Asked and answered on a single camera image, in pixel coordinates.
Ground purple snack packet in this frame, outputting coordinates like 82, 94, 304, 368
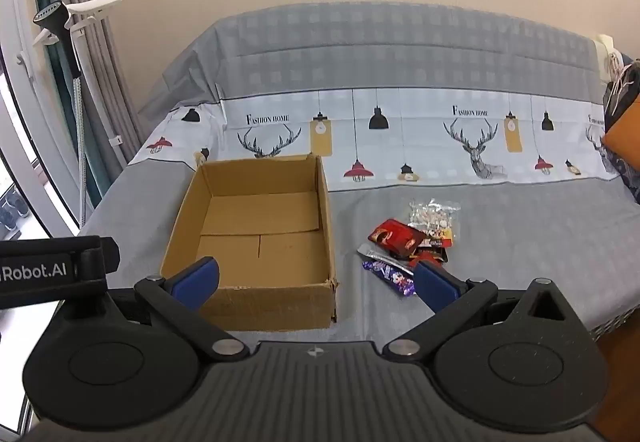
362, 259, 419, 297

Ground dark shoes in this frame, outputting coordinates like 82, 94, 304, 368
0, 191, 32, 234

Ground white wire hangers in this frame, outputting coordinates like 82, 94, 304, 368
607, 51, 640, 94

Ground red snack packet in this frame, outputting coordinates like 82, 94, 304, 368
368, 218, 427, 259

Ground white window frame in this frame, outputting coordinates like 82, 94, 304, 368
0, 0, 88, 239

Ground black garment steamer head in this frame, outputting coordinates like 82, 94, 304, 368
32, 0, 84, 79

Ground clear bag of candies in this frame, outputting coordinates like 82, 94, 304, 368
407, 199, 461, 239

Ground grey steamer hose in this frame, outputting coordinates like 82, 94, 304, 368
73, 75, 95, 229

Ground red black coffee stick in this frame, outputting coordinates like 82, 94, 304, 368
409, 247, 449, 269

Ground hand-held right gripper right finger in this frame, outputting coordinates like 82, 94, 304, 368
382, 261, 587, 359

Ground yellow black snack packet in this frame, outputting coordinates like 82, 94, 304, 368
424, 227, 455, 249

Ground grey curtain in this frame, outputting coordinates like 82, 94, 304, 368
75, 0, 147, 183

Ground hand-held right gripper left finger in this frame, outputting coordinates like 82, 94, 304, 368
54, 256, 251, 364

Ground orange cushion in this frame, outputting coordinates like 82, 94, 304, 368
600, 96, 640, 169

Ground cardboard box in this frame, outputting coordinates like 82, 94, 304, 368
160, 153, 339, 331

